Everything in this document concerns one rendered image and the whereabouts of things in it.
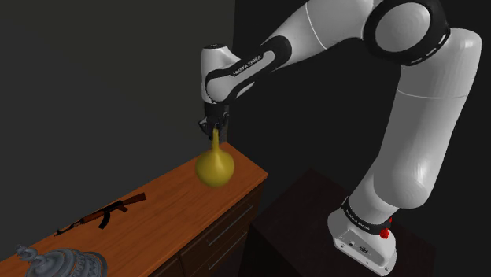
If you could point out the yellow round long-necked vase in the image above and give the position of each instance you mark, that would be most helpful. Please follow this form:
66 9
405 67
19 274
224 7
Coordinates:
214 167

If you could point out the brown and black toy rifle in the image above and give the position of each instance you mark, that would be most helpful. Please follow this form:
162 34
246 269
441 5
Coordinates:
103 214

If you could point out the dark robot stand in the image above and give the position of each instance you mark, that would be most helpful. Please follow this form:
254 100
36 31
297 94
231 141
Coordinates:
299 230

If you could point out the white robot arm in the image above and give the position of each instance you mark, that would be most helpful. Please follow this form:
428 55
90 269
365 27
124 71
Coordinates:
418 126

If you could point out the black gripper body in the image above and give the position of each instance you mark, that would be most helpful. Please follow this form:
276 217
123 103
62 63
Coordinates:
216 114

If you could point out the brown wooden chest of drawers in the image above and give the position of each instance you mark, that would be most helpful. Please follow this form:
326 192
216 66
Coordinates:
161 214

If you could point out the grey ornate lidded pot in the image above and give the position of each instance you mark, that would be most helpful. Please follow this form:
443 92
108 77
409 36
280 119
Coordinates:
67 264

